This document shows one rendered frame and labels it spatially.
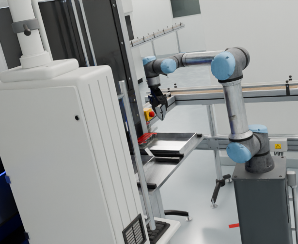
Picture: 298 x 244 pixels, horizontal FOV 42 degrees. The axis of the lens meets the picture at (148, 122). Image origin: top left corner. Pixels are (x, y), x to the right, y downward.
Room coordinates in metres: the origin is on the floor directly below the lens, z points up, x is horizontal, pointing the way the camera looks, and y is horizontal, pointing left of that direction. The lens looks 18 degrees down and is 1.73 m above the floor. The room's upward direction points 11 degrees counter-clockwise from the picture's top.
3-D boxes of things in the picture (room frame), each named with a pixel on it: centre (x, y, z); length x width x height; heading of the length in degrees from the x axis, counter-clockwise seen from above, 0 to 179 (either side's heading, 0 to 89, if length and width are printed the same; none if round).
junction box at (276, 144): (2.67, -0.93, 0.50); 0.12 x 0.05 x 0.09; 59
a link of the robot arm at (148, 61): (2.10, -0.07, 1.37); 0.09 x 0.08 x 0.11; 44
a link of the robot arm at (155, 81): (2.10, -0.07, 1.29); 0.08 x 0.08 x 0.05
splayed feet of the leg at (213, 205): (3.00, -0.51, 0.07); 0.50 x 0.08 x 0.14; 149
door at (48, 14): (1.81, 0.41, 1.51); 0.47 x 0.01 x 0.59; 149
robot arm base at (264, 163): (1.82, -0.52, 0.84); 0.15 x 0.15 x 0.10
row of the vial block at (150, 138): (2.22, 0.04, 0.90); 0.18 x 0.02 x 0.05; 148
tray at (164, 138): (2.16, -0.06, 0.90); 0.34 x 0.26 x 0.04; 58
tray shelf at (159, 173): (2.03, 0.07, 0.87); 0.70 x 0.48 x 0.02; 149
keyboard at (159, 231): (1.48, 0.20, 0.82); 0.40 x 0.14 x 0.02; 55
